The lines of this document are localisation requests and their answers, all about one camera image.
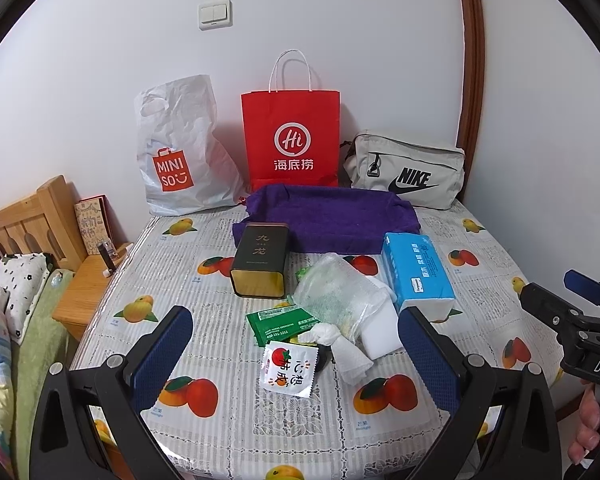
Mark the wooden bedside table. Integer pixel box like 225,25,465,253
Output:
52,255,110,341

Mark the white dotted pillow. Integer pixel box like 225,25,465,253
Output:
0,252,50,346

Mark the wooden bed headboard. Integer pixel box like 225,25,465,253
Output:
0,174,87,271

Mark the white knotted cloth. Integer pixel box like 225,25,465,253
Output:
298,323,374,385

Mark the small dark bottle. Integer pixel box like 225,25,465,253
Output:
97,242,117,278

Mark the dark green tea tin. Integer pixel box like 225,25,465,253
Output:
230,222,289,299

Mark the white wall light switch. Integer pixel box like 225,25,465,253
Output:
198,0,233,30

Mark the white tomato sauce packet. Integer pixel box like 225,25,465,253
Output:
259,341,318,399

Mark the blue tissue pack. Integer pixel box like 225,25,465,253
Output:
381,232,455,323

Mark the mesh drawstring pouch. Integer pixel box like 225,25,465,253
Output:
292,254,391,342

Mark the grey Nike waist bag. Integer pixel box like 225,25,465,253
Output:
343,130,465,210

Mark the patterned gift box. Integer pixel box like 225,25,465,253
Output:
74,195,116,256

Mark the person's right hand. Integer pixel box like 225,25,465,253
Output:
567,384,600,465

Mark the white sponge block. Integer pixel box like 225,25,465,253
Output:
360,275,403,361

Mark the white Miniso plastic bag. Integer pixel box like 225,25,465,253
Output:
134,75,247,217

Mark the red paper shopping bag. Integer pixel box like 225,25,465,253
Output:
242,65,340,191

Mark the brown wooden door frame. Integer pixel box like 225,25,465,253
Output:
456,0,486,184

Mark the purple towel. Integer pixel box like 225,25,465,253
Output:
233,184,420,255

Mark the green sachet packet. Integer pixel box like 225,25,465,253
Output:
246,306,317,348

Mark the fruit print tablecloth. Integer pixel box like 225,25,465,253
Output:
73,204,562,479

